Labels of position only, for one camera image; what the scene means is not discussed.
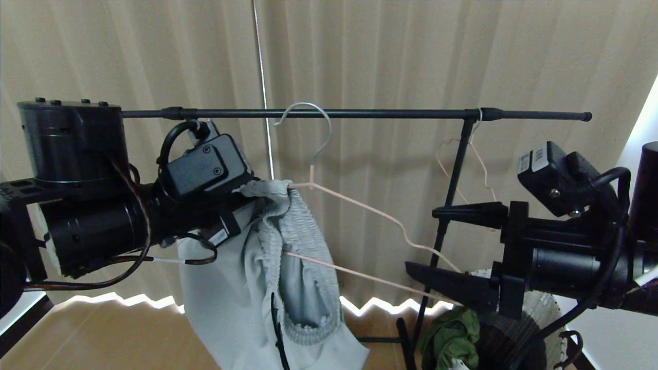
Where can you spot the green garment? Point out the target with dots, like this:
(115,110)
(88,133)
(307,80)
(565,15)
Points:
(450,339)

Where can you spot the black clothes rack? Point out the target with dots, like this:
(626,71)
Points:
(385,113)

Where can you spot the pink clothes hanger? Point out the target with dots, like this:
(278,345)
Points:
(354,203)
(481,169)

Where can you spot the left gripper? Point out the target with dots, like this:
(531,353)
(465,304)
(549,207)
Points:
(103,236)

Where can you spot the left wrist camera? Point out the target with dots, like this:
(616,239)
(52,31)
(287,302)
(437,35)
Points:
(205,164)

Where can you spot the white laundry basket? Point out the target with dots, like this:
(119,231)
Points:
(545,318)

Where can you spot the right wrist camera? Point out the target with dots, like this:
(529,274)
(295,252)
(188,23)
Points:
(560,177)

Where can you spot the beige curtain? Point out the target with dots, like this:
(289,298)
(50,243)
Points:
(462,51)

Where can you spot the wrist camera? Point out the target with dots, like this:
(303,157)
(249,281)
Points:
(205,164)
(560,177)

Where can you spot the pale grey shorts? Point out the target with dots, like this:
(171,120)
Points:
(226,288)

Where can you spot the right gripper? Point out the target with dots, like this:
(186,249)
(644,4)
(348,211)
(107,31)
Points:
(565,267)

